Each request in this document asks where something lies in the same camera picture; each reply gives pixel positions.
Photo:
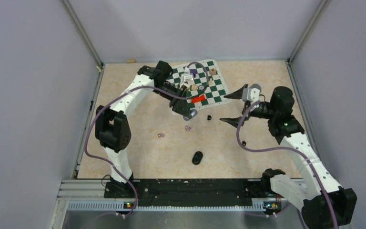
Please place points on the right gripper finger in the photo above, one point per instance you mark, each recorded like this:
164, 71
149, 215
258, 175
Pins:
235, 122
238, 94

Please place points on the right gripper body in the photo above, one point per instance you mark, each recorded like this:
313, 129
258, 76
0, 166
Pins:
264, 111

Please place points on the lavender earbud charging case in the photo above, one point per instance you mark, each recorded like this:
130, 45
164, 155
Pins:
192, 114

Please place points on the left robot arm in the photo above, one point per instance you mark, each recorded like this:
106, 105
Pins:
112, 128

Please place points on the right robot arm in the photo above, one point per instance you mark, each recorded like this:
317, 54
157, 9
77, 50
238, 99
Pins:
322, 202

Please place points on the black earbud case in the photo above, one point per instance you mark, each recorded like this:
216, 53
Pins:
196, 159

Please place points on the black microphone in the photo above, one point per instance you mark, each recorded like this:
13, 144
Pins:
253, 85

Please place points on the red arch block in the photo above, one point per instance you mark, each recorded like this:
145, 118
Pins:
198, 99

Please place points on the purple block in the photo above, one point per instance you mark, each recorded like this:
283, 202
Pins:
193, 72

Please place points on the green white chessboard mat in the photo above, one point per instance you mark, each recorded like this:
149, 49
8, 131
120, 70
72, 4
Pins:
207, 86

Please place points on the cream chess pawn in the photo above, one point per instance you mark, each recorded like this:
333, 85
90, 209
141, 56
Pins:
211, 82

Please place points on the wooden cube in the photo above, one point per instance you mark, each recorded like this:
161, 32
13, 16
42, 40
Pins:
213, 71

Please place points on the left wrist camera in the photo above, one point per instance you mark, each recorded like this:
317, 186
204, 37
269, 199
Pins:
186, 80

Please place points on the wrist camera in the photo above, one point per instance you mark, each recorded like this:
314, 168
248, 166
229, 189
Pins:
250, 94
186, 80

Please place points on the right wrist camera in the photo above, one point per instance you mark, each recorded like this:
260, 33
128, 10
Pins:
250, 94

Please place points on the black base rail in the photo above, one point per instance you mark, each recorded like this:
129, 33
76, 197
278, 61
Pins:
189, 192

